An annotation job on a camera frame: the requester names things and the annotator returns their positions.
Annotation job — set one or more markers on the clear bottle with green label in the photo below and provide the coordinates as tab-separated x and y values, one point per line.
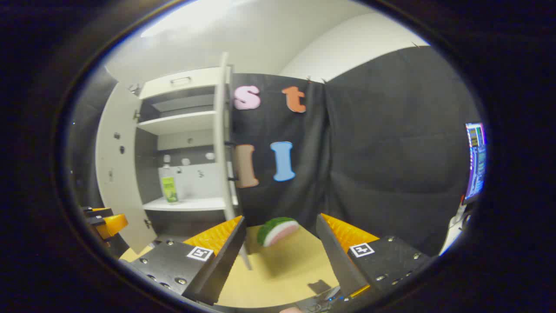
169	189

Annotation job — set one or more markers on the grey white cabinet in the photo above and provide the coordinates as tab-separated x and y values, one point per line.
191	204

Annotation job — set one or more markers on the white cabinet door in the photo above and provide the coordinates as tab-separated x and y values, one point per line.
117	174
220	152

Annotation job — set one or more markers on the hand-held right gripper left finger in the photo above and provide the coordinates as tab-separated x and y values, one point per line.
217	269

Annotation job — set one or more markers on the white cabinet shelf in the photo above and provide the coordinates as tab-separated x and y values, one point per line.
178	122

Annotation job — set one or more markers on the computer monitor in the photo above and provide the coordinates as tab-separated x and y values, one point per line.
475	161

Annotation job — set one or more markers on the metal left door hinge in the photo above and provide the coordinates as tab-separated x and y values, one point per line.
134	88

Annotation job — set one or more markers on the white stand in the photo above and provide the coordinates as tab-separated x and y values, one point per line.
451	230

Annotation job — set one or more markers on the white cabinet drawer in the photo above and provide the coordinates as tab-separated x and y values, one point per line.
191	89

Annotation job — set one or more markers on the black backdrop cloth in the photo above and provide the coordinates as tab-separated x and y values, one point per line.
391	152

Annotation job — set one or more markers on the watermelon slice coaster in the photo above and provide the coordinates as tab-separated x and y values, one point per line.
276	230

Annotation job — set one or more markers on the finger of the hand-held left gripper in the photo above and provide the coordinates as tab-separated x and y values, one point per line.
114	223
97	211

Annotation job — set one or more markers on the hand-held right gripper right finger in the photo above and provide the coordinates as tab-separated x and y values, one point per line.
341	265

